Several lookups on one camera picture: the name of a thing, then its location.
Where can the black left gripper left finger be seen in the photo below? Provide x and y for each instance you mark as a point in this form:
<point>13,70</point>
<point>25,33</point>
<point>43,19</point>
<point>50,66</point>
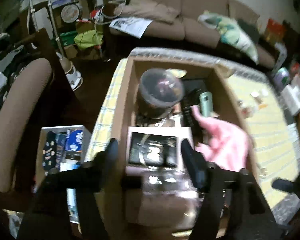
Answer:
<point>99,169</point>

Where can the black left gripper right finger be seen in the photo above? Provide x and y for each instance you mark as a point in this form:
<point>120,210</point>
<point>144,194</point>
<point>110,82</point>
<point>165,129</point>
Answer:
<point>195,165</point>

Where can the brown cardboard sorting box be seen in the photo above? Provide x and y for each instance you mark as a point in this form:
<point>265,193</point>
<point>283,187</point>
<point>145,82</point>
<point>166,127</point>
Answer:
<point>158,203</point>

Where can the pink cloth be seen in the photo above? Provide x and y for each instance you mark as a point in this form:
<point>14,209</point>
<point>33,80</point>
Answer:
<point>228,146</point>

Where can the yellow plaid tablecloth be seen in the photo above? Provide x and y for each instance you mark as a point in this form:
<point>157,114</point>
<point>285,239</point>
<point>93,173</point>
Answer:
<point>275,135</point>

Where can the box of books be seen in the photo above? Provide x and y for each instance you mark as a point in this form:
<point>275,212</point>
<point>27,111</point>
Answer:
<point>60,148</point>

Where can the white framed black box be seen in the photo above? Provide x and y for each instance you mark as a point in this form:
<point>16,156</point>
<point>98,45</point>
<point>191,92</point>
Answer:
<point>152,148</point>

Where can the green small bottle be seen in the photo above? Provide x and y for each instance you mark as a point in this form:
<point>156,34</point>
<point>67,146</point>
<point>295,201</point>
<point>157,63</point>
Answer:
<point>206,104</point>

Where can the round clear plastic container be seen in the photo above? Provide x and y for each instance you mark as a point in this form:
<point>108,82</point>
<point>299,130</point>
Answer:
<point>158,92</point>

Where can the white tissue box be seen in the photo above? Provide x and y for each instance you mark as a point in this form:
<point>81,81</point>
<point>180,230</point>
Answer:
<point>291,96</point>

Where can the brown armchair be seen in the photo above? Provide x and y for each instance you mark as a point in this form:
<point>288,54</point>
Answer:
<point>16,111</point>

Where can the white floor lamp stand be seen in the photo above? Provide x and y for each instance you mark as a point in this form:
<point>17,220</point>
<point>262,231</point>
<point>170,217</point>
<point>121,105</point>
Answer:
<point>73,76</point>

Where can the lime green bag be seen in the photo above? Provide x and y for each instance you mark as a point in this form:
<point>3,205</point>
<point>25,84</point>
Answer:
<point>88,39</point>

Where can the green patterned pillow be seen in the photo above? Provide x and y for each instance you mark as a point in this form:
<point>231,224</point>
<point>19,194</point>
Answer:
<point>230,33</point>

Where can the white printed paper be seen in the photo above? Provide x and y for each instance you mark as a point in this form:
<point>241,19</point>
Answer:
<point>133,26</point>

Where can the brown fabric sofa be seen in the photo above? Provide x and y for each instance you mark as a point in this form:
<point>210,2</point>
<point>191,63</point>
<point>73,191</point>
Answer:
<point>187,32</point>

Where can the tan blanket on sofa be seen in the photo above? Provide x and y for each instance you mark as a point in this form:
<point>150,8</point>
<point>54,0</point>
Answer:
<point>150,10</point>

